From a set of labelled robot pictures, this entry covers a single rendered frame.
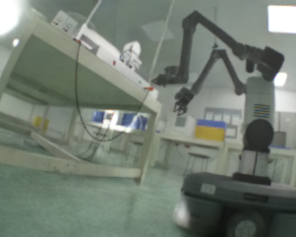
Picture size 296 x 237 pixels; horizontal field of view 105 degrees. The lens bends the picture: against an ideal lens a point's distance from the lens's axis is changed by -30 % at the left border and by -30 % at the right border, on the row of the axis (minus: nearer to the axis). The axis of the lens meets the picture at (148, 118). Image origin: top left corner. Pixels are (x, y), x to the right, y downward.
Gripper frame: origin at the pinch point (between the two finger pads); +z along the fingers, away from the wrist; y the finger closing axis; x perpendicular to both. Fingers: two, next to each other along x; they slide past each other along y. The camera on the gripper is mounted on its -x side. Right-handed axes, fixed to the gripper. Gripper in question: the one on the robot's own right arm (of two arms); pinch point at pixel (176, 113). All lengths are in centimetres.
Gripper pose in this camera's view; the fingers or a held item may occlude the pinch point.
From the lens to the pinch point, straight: 128.2
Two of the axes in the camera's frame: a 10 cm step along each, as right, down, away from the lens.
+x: 6.2, 5.7, -5.4
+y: -4.6, -2.9, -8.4
